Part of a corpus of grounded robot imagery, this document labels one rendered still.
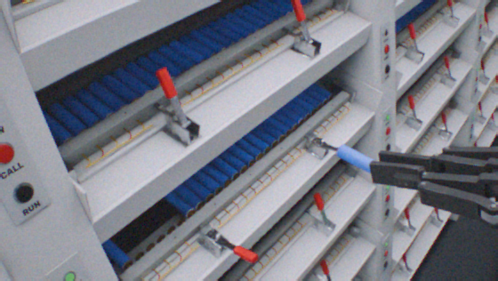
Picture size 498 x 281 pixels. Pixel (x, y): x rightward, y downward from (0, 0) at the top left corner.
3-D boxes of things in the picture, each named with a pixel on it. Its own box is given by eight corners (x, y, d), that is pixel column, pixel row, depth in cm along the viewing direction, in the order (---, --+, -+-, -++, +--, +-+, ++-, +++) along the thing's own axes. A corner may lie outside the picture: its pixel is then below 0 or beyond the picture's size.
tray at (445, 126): (463, 124, 157) (479, 94, 147) (388, 232, 121) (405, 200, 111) (413, 96, 165) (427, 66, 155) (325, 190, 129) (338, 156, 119)
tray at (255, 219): (369, 128, 95) (383, 92, 89) (148, 345, 59) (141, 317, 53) (292, 83, 103) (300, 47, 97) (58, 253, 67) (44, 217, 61)
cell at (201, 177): (192, 169, 76) (221, 191, 74) (184, 175, 75) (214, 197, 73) (192, 161, 75) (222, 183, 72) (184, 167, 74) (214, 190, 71)
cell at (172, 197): (164, 189, 73) (195, 213, 70) (156, 196, 72) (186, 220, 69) (164, 182, 71) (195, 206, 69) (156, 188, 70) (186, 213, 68)
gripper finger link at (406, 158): (429, 159, 53) (430, 156, 54) (377, 152, 58) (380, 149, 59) (431, 180, 55) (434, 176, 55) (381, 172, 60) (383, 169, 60)
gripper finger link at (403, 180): (437, 187, 52) (428, 202, 50) (397, 181, 55) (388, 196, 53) (436, 176, 51) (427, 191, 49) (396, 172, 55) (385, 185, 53)
